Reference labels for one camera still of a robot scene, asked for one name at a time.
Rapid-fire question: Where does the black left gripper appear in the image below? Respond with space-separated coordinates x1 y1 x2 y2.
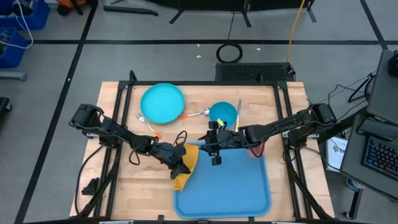
151 142 191 180

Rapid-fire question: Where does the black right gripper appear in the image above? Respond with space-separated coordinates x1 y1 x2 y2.
198 121 248 166

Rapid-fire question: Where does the orange cloth napkin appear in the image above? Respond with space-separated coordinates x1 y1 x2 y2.
172 143 200 192

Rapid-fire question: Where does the metal spoon orange handle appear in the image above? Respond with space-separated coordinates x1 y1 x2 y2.
178 107 211 121

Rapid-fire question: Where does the blue plastic bowl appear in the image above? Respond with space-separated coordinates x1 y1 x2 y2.
208 101 238 129

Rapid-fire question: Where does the metal knife yellow handle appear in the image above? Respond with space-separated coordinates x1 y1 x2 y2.
234 98 243 133

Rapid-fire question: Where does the pink plastic cup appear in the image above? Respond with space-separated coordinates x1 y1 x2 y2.
248 141 266 159

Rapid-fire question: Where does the metal fork orange handle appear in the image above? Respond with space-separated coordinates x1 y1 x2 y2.
135 112 163 140

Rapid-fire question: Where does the teal plastic plate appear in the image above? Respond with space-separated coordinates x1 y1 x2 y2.
139 82 186 124

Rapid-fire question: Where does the light blue plastic tray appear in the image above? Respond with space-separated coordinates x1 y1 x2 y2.
173 141 272 220

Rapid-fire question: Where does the black perforated computer case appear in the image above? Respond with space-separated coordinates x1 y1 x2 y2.
215 62 296 83

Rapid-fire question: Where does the black table clamp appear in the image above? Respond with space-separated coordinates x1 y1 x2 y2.
81 177 100 196

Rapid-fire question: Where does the white printed paper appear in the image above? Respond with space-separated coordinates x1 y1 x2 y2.
325 135 349 172

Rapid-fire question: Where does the grey keyboard desk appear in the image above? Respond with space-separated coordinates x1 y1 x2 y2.
340 114 398 200

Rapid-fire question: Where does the blue white roll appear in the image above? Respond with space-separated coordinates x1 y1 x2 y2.
345 177 364 190

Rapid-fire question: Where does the black floor bar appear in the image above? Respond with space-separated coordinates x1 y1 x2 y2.
103 5 159 17

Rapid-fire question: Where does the black backlit keyboard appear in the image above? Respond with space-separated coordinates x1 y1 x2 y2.
360 136 398 181

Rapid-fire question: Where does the dark grey monitor desk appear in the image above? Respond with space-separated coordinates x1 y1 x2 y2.
366 49 398 126

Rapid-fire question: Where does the black chair base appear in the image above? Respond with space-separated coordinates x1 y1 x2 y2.
0 96 12 114

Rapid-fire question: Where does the grey floor foot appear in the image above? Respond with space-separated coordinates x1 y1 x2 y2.
0 70 27 81

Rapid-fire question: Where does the orange bag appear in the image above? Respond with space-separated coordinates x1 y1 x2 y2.
55 0 88 9

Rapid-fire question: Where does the small blue storage bin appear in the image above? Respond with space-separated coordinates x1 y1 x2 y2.
0 27 29 68

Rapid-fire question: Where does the black monitor stand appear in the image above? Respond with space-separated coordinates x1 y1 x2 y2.
387 50 398 78

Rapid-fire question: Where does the large blue storage bin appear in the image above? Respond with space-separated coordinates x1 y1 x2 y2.
0 0 50 31

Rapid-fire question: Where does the black metal table frame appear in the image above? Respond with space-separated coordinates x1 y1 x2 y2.
74 70 336 224

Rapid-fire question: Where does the coiled black floor cable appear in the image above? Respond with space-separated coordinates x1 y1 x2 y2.
216 42 244 64

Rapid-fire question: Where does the black left arm base cable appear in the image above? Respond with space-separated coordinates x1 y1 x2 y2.
74 144 105 216

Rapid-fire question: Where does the yellow hanging cable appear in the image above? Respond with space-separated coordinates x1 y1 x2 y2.
285 0 307 63

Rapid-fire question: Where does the white cable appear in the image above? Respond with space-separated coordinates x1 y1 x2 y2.
0 0 34 50

